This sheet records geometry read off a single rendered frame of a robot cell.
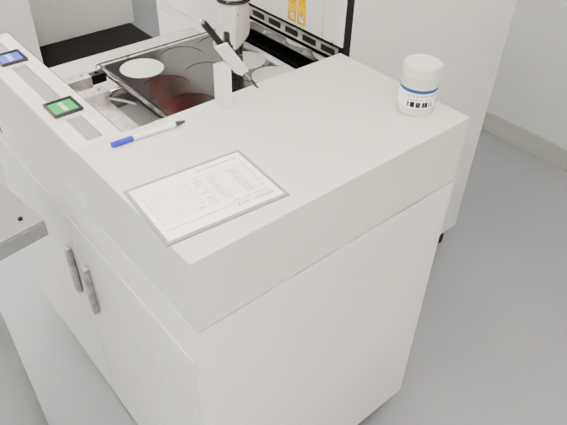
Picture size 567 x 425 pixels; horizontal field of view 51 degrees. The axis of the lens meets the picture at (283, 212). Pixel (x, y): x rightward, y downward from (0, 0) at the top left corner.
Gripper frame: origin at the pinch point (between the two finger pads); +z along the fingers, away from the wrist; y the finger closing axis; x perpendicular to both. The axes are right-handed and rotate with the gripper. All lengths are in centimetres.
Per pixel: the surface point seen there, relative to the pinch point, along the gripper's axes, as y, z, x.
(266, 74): -1.0, 2.0, 7.1
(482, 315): -26, 92, 75
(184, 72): 3.8, 2.0, -11.1
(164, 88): 12.4, 2.1, -12.3
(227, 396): 64, 31, 20
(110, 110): 21.6, 3.9, -20.6
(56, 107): 36.1, -4.6, -22.4
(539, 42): -141, 43, 85
